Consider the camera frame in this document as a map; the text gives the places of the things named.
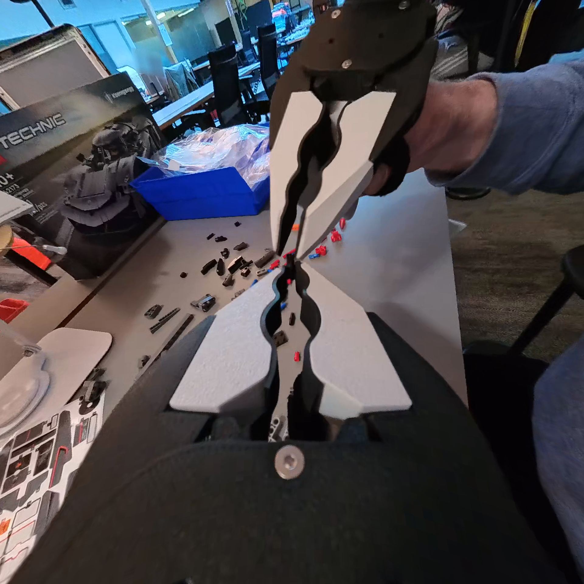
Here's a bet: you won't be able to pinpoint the yellow strap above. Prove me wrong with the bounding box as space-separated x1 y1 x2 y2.
515 0 538 68

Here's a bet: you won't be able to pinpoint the dark lego gear assembly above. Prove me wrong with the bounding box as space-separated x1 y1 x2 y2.
78 369 109 415

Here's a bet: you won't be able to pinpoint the clear plastic bags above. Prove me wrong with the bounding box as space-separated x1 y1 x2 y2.
137 124 274 189

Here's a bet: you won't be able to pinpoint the clear plastic stand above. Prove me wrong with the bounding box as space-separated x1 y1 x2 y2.
0 319 50 427

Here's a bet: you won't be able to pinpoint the long black lego beam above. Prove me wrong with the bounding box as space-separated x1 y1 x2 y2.
282 253 299 297

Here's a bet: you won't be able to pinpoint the person's right forearm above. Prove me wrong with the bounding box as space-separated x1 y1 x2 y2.
425 59 584 196

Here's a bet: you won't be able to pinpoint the white office desk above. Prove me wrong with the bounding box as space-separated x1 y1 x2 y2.
152 81 217 132

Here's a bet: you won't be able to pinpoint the black stool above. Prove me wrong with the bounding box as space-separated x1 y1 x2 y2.
510 246 584 359

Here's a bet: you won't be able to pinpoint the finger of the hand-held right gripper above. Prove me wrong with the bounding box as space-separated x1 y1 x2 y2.
269 90 329 255
294 90 398 259

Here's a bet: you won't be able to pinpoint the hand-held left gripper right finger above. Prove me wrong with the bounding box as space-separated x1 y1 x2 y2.
287 262 412 441

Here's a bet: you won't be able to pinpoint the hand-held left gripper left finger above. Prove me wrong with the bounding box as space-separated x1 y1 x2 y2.
169 269 286 441

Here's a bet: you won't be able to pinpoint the person's blue grey clothing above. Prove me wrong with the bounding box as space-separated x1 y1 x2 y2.
533 349 584 575

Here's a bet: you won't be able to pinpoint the blue plastic bin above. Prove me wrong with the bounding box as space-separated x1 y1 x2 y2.
130 165 271 222

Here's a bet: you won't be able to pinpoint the pile of small lego pieces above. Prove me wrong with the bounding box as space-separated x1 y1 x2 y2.
139 219 347 366

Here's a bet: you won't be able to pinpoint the long dark grey lego plate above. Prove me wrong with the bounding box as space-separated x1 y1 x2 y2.
153 314 196 363

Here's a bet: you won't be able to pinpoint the red plastic piece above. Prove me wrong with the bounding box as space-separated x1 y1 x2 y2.
11 236 52 271

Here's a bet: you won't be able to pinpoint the black framed screen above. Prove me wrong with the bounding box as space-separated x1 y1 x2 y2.
0 24 111 115

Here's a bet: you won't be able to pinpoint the black lego set box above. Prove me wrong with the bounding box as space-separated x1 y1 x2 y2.
0 73 166 280

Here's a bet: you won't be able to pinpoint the person's right hand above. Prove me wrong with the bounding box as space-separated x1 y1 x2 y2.
365 80 499 197

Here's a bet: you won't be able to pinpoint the black office chair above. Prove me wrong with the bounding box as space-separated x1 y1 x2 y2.
256 23 283 110
207 43 252 129

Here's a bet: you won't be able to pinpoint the red plastic tray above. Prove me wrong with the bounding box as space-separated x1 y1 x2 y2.
0 298 30 323

